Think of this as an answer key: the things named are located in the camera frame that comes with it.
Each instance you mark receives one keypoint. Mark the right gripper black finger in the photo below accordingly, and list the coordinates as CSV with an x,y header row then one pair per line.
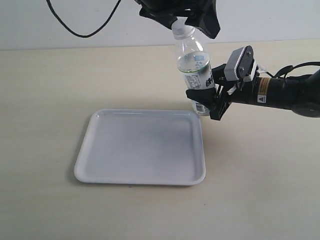
x,y
206,97
218,73

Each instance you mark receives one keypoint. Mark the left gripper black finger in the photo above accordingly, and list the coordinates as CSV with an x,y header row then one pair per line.
x,y
204,18
165,20

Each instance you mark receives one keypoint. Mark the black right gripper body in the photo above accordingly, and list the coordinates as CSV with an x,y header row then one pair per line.
x,y
230,92

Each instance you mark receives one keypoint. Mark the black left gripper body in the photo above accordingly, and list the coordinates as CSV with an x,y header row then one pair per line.
x,y
157,9

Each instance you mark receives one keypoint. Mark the white bottle cap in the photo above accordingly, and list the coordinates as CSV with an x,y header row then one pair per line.
x,y
180,29

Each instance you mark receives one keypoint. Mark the clear plastic drink bottle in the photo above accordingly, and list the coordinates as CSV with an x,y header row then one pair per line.
x,y
194,63

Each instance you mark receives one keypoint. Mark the white plastic tray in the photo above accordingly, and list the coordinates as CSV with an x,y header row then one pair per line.
x,y
142,147

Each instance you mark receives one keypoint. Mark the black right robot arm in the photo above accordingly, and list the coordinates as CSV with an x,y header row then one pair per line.
x,y
300,94

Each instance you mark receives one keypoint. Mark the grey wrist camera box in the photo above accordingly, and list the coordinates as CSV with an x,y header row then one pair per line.
x,y
241,65

